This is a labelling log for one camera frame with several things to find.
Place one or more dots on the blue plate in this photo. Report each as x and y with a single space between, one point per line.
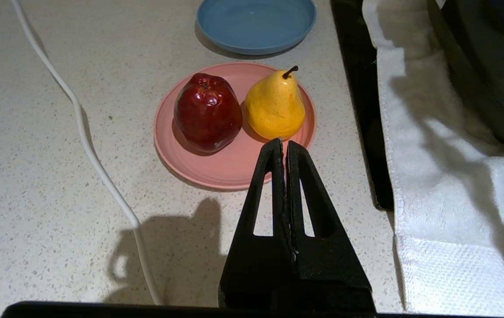
256 24

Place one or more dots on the dark red apple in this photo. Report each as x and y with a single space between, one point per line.
208 112

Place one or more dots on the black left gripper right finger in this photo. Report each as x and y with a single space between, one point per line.
327 269

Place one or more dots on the yellow pear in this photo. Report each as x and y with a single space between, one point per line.
275 108

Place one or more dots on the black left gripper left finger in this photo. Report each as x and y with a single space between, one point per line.
256 269

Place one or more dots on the white towel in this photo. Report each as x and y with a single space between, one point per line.
455 198

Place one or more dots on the black rice cooker body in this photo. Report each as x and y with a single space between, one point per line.
490 66

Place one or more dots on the long black flat bar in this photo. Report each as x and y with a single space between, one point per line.
362 88

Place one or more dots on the pink plate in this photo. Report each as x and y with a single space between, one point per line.
225 168

